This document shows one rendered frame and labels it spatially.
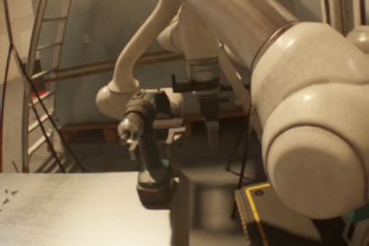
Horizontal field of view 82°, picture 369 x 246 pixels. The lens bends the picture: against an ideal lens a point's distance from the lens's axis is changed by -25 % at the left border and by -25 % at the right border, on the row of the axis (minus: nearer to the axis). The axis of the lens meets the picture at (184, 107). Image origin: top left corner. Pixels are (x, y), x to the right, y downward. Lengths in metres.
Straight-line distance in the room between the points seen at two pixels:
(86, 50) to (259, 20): 2.37
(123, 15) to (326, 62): 2.29
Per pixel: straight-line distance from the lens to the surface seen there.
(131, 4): 2.45
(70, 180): 0.80
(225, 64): 1.66
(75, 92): 2.77
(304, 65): 0.26
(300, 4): 6.32
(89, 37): 2.60
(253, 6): 0.33
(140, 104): 0.53
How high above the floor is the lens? 1.03
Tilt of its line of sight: 18 degrees down
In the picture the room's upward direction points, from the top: 8 degrees counter-clockwise
